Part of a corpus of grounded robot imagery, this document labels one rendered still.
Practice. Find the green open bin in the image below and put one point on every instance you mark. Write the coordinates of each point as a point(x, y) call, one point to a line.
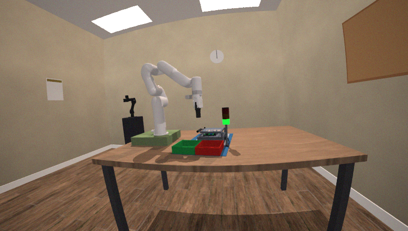
point(185, 147)

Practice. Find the red bin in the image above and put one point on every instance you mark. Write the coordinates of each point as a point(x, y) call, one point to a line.
point(207, 147)

